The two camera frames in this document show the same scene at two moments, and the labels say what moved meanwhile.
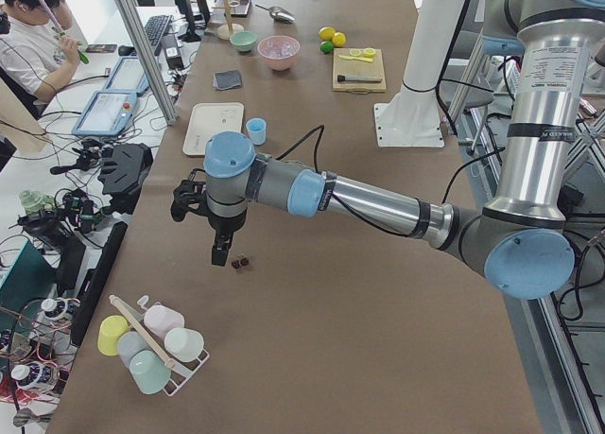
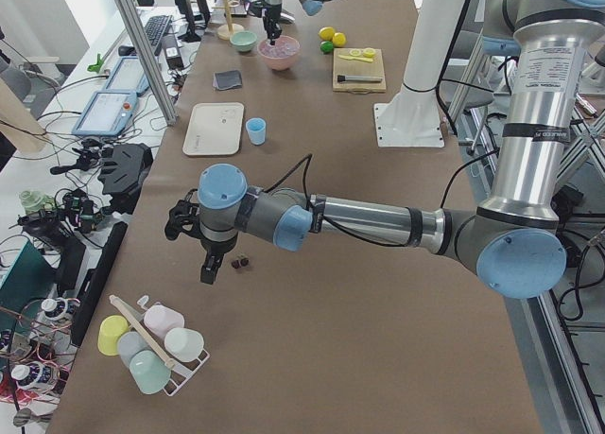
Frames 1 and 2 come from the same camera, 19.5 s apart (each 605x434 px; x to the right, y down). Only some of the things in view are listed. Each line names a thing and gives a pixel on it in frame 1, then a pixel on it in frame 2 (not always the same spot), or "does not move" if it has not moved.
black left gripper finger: [220, 249] -> [210, 267]
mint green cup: [149, 372] does not move
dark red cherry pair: [235, 264] does not move
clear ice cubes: [279, 47] does not move
